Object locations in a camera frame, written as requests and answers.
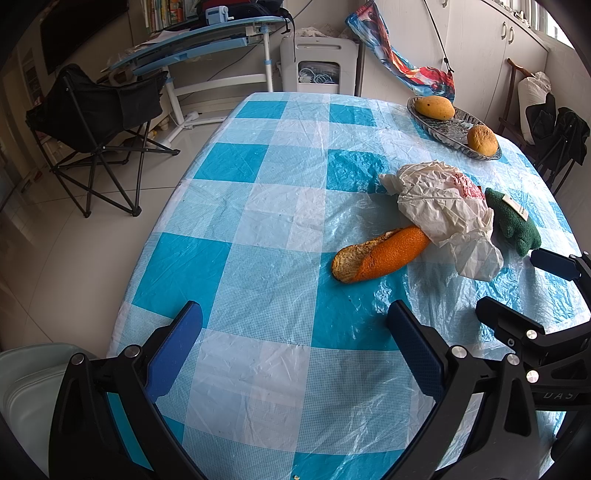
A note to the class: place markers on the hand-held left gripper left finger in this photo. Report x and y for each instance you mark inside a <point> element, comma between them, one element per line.
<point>175,350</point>

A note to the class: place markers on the colourful printed hanging bag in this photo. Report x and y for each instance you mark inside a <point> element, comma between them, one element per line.
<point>406,64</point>

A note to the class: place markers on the white stuffed bag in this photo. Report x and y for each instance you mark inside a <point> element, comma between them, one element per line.
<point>531,101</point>

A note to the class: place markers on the black folding camping chair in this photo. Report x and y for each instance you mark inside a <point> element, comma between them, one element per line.
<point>97,110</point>

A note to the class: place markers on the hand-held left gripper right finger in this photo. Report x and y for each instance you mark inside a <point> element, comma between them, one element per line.
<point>415,350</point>

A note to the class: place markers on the yellow mango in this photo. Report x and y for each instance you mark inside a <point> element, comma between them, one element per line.
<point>434,107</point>

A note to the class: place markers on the blue checkered tablecloth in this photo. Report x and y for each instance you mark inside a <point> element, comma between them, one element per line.
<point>277,258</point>

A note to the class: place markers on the orange peel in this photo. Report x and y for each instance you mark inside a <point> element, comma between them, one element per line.
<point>388,256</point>

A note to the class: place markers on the folded black chairs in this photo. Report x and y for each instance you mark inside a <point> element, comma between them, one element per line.
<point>563,134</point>

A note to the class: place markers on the orange fruit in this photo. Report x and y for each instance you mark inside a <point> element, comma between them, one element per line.
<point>482,140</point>

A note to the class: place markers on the blue study desk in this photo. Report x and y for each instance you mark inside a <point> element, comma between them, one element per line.
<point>194,46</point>

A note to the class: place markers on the green plush toy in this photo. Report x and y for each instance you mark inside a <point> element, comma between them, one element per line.
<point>512,221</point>

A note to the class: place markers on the white floor appliance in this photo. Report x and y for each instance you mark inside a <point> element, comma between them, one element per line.
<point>318,64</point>

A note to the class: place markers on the row of books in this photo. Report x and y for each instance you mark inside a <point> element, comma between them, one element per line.
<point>168,14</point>

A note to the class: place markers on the black wall television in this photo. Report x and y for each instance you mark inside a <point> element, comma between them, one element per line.
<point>78,32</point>

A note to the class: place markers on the white paper wrapper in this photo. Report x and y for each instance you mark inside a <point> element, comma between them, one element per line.
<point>443,207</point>

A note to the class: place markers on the glass fruit bowl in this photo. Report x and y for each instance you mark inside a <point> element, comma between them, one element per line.
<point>450,131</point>

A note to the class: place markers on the wooden chair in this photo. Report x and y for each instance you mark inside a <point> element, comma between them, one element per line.
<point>512,92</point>

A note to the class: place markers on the dark blue backpack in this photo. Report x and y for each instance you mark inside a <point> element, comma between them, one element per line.
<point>258,9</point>

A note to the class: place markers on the white cabinet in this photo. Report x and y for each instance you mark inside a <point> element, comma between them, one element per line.
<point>489,50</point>

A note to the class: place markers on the pale blue sofa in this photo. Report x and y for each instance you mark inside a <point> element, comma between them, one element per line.
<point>32,392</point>

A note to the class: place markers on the small light blue device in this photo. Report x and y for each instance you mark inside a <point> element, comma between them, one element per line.
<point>217,15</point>

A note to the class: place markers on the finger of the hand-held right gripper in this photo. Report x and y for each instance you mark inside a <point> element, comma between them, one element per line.
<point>508,321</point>
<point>556,264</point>

